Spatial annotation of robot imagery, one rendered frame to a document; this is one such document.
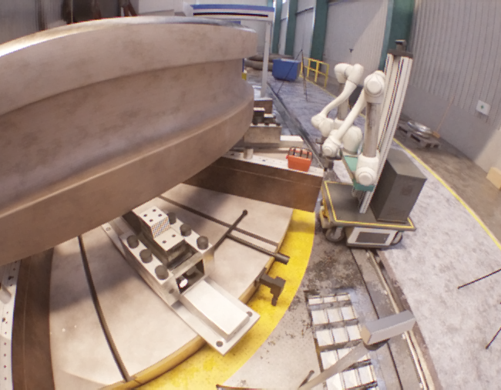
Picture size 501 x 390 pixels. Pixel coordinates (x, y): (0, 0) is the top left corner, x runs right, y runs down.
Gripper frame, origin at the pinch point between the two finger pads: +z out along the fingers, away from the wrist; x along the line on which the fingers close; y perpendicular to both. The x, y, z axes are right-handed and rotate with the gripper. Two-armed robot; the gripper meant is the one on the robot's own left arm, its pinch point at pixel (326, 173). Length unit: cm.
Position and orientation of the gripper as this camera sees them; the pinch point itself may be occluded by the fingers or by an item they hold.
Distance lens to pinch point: 204.4
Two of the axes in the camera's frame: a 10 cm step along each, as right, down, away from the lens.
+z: -0.6, 8.1, 5.9
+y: -9.9, -1.1, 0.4
